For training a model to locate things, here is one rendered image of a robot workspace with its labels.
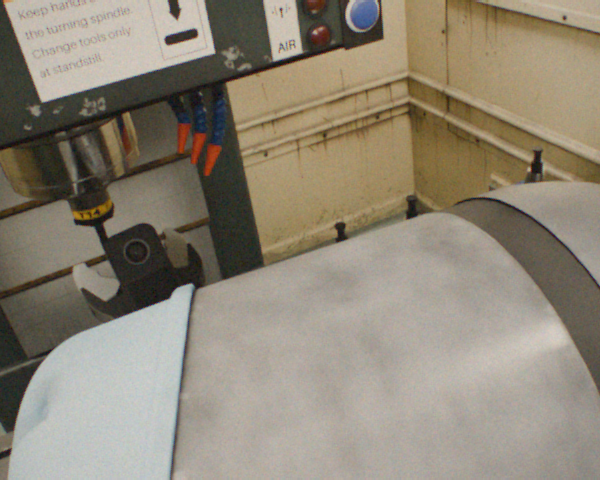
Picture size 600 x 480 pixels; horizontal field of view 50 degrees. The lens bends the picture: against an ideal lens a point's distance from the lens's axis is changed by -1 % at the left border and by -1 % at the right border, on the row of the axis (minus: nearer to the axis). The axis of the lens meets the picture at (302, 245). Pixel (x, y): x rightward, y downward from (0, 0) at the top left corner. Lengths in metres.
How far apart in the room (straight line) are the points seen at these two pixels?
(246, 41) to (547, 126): 1.08
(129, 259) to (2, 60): 0.19
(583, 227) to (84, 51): 0.47
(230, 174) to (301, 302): 1.28
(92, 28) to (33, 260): 0.85
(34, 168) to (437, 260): 0.63
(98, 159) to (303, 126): 1.19
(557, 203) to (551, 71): 1.36
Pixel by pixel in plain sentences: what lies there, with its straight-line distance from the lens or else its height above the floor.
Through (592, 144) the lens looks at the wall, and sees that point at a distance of 1.51.
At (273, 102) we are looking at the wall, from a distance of 1.82.
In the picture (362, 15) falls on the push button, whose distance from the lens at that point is 0.65.
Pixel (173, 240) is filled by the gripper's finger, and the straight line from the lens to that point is 0.68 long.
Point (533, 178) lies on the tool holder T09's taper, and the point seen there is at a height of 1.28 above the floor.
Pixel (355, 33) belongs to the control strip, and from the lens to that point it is 0.66.
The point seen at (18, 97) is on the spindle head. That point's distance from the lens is 0.59.
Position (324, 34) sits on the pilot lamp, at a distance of 0.64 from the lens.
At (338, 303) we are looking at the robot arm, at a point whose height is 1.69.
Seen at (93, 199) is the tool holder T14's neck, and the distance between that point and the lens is 0.82.
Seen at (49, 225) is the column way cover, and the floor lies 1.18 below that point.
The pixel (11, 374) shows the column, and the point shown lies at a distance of 1.55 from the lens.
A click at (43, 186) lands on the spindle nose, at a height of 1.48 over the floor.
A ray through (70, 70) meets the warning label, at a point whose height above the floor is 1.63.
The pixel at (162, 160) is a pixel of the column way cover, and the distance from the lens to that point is 1.32.
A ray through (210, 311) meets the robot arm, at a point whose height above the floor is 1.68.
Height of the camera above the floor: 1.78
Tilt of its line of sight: 34 degrees down
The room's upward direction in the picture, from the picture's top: 9 degrees counter-clockwise
